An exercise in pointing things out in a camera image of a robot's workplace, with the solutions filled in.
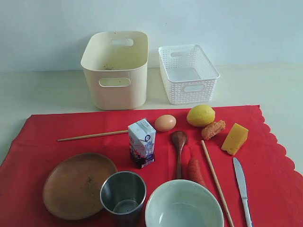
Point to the brown egg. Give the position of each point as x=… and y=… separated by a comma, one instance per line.
x=165, y=123

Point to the small milk carton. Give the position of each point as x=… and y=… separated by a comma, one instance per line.
x=142, y=142

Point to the yellow lemon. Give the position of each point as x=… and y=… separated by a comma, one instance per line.
x=201, y=115

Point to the fried chicken nugget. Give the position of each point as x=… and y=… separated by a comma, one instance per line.
x=212, y=129

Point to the yellow cheese wedge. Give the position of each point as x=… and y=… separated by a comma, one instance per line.
x=235, y=139

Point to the dark wooden spoon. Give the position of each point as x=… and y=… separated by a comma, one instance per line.
x=179, y=140

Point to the left wooden chopstick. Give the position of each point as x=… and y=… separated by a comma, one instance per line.
x=93, y=135

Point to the wooden chopstick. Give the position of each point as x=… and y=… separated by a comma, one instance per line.
x=93, y=135
x=225, y=207

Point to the white perforated plastic basket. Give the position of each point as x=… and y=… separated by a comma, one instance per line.
x=187, y=74

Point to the right wooden chopstick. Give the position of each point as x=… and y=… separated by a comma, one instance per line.
x=225, y=207

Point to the cream plastic bin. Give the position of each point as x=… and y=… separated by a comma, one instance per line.
x=115, y=68

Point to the orange carrot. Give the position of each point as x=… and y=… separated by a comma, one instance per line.
x=194, y=172

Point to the stainless steel cup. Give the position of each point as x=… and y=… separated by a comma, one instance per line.
x=123, y=195

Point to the pale green ceramic bowl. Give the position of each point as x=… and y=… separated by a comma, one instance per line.
x=183, y=203

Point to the steel table knife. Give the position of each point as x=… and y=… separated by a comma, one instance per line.
x=243, y=190

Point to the brown wooden plate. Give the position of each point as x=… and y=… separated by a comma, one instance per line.
x=72, y=189

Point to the red table cloth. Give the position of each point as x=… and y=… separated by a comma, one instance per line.
x=275, y=189

